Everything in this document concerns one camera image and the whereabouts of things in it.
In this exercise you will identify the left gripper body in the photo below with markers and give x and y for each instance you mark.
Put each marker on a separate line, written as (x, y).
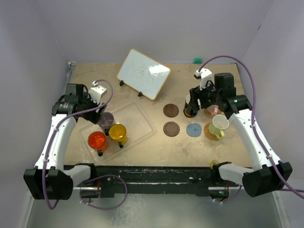
(93, 116)

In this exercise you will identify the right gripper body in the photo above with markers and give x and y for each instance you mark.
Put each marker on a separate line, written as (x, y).
(209, 96)

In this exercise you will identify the purple cup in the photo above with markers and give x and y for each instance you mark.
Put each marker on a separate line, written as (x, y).
(106, 121)

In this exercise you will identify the pink cup white inside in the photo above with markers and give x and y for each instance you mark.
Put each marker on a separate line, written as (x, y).
(213, 110)

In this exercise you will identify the dark brown wooden coaster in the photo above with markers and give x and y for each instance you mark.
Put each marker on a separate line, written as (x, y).
(170, 110)

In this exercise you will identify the blue round coaster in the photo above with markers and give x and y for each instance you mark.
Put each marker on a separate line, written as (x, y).
(194, 130)

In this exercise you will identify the pale yellow cup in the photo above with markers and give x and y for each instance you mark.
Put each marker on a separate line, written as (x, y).
(217, 127)

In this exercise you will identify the woven rattan coaster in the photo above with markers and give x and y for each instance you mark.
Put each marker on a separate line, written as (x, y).
(207, 134)

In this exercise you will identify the white cup black handle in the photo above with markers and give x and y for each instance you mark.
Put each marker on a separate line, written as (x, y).
(187, 107)

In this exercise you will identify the orange black-rimmed coaster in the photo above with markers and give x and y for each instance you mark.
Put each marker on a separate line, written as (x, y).
(190, 115)

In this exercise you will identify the tan cork coaster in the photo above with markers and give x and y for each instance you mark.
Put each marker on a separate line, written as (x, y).
(209, 116)

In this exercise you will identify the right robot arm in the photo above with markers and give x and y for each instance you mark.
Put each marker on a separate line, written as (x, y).
(268, 173)

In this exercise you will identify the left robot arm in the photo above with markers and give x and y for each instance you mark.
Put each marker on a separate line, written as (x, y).
(48, 179)

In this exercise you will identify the orange transparent cup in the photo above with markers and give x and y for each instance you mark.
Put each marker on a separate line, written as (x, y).
(98, 142)

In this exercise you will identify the yellow transparent cup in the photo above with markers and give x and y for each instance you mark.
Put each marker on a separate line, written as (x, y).
(118, 133)

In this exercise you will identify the dark brown ringed coaster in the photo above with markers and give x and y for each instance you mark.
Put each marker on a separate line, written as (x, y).
(171, 129)

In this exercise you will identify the clear plastic tray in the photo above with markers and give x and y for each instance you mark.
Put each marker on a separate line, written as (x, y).
(138, 127)

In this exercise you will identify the small whiteboard on stand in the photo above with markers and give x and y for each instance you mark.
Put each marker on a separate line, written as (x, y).
(143, 74)

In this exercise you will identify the yellow tape roll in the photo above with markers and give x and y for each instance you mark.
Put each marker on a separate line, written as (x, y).
(212, 163)

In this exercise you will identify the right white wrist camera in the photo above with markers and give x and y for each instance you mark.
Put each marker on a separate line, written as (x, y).
(203, 75)

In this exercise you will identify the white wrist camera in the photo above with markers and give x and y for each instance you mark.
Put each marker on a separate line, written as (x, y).
(96, 92)
(203, 75)

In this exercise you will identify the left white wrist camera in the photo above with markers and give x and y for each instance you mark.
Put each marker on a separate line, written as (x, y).
(96, 92)

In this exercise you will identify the green object at wall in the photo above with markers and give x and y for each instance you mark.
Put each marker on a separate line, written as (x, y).
(197, 61)

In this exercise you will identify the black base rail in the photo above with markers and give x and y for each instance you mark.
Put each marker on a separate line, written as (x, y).
(199, 181)

